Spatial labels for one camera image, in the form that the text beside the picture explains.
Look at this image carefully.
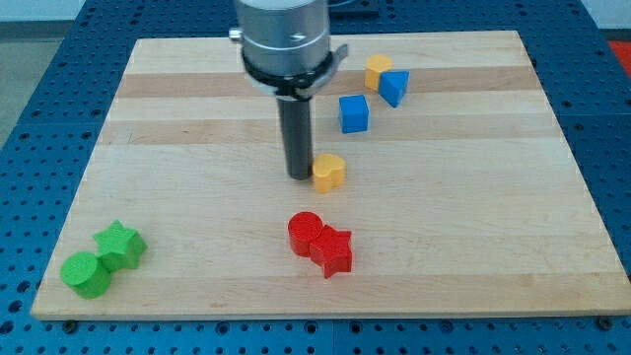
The blue cube block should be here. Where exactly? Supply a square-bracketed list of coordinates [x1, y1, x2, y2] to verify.
[338, 95, 370, 134]

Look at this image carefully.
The yellow hexagon block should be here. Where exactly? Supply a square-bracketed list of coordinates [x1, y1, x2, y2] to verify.
[364, 54, 392, 91]

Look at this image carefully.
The yellow heart block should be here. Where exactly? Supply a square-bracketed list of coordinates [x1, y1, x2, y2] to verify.
[312, 154, 346, 193]

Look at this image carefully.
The red cylinder block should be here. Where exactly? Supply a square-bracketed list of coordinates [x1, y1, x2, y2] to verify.
[287, 211, 323, 257]

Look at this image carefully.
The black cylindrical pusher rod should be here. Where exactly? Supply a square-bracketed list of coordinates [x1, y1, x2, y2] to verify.
[277, 99, 314, 180]

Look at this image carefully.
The red star block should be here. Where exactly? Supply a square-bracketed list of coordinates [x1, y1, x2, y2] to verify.
[310, 225, 353, 279]

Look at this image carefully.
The blue triangle block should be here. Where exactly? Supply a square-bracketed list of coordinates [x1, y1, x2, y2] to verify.
[379, 70, 410, 108]

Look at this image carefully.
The light wooden board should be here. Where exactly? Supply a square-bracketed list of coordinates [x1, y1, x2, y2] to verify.
[32, 32, 630, 320]

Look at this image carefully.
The green star block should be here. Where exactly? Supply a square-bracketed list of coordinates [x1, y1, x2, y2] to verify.
[93, 220, 147, 272]

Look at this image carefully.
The green cylinder block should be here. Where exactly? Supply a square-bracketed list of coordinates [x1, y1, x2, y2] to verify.
[60, 251, 111, 299]

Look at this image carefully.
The blue perforated table plate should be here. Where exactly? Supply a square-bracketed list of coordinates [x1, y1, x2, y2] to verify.
[1, 0, 630, 354]

